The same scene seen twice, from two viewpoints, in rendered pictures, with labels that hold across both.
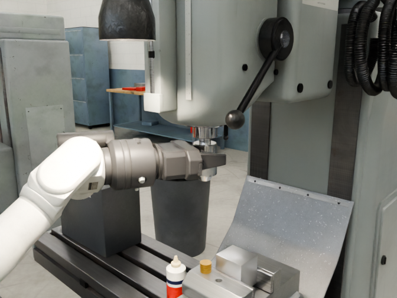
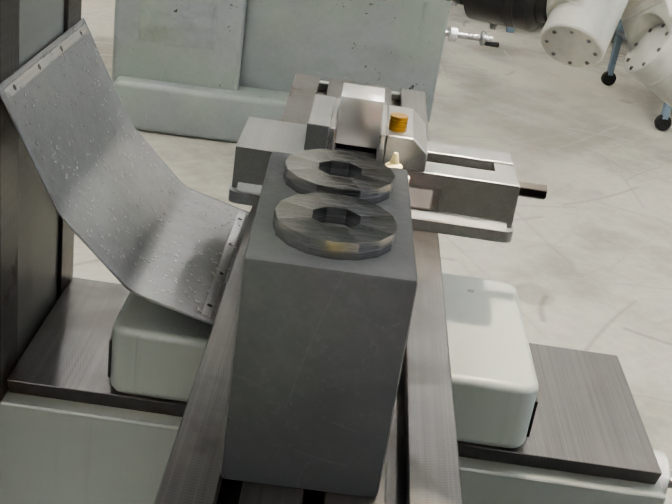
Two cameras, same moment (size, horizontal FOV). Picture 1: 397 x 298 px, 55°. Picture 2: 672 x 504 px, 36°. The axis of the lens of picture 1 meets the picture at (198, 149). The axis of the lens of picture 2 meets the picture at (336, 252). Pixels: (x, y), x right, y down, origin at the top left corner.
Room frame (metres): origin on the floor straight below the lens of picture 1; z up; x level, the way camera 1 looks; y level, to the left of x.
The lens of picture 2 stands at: (1.50, 0.83, 1.42)
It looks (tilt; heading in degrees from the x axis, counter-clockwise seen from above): 25 degrees down; 227
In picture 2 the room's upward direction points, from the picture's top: 8 degrees clockwise
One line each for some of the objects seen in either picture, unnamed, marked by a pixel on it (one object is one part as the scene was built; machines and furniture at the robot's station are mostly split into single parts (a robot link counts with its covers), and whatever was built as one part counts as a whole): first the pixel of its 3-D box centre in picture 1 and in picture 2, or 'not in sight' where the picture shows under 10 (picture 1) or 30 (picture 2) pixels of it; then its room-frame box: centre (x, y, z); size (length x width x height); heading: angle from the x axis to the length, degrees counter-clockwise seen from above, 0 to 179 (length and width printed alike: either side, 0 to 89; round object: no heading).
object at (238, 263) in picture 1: (236, 268); (360, 115); (0.65, -0.07, 1.03); 0.06 x 0.05 x 0.06; 47
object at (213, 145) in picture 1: (205, 145); not in sight; (0.70, -0.01, 1.26); 0.05 x 0.05 x 0.01
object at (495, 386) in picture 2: not in sight; (329, 322); (0.70, -0.01, 0.78); 0.50 x 0.35 x 0.12; 137
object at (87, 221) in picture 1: (98, 204); (322, 305); (0.99, 0.28, 1.02); 0.22 x 0.12 x 0.20; 48
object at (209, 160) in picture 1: (211, 161); not in sight; (0.67, -0.02, 1.24); 0.06 x 0.02 x 0.03; 112
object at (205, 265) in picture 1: (205, 266); (398, 122); (0.64, -0.01, 1.04); 0.02 x 0.02 x 0.02
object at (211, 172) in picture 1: (204, 161); not in sight; (0.70, -0.01, 1.23); 0.05 x 0.05 x 0.05
